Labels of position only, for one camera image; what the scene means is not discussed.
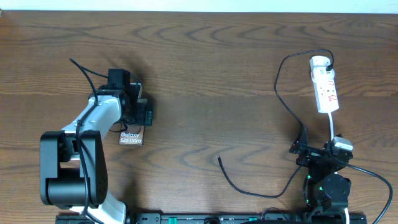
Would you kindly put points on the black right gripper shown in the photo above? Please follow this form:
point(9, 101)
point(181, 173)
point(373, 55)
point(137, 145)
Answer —
point(301, 145)

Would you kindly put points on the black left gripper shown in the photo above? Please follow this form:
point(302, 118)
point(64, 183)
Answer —
point(144, 112)

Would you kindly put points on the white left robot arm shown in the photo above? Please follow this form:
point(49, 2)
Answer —
point(73, 172)

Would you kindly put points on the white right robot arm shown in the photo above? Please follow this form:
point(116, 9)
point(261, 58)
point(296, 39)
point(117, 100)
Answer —
point(324, 189)

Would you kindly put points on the white USB charger adapter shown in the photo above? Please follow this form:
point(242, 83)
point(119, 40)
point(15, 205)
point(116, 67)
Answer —
point(321, 65)

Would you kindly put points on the white power strip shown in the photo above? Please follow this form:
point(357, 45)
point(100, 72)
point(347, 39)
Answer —
point(325, 94)

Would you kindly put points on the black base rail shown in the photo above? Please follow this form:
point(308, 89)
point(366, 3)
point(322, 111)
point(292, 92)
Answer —
point(273, 217)

